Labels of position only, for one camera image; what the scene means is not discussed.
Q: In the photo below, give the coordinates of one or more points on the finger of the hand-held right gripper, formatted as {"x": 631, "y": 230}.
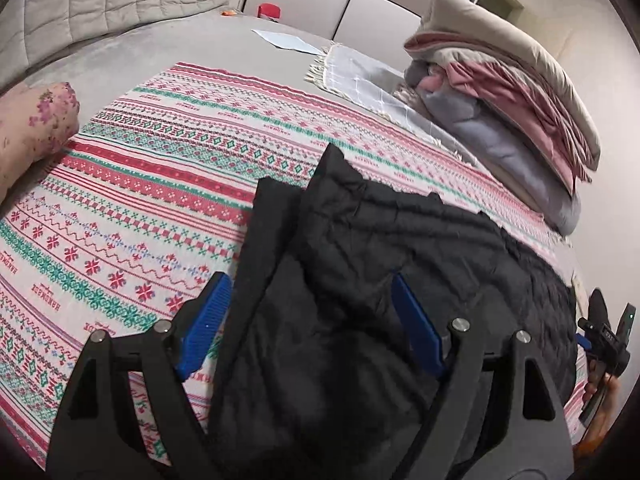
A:
{"x": 582, "y": 342}

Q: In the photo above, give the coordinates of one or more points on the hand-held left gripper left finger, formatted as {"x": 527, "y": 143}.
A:
{"x": 205, "y": 325}

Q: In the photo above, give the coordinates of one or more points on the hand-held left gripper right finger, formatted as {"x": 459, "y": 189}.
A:
{"x": 420, "y": 330}

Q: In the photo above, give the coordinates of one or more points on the black quilted jacket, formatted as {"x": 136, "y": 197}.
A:
{"x": 350, "y": 285}

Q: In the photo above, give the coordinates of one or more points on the person's right hand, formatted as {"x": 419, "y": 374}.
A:
{"x": 611, "y": 400}

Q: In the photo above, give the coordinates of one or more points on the red green patterned blanket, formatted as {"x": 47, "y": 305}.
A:
{"x": 150, "y": 185}

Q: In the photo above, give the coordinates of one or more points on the pink folded sheet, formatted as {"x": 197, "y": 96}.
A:
{"x": 520, "y": 105}

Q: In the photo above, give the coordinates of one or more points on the pink floral pillow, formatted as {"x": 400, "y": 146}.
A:
{"x": 35, "y": 130}

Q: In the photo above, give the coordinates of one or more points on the white fringed cloth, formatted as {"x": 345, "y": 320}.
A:
{"x": 360, "y": 75}

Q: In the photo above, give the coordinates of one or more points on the grey bed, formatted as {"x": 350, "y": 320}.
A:
{"x": 150, "y": 45}

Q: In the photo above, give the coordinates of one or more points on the white paper sheet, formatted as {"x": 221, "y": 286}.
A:
{"x": 287, "y": 40}

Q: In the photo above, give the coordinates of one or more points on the stack of folded duvets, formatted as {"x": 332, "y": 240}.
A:
{"x": 500, "y": 40}

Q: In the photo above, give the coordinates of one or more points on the red plastic object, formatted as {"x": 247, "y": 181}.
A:
{"x": 268, "y": 11}

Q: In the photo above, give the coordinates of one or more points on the white wardrobe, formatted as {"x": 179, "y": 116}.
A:
{"x": 350, "y": 0}

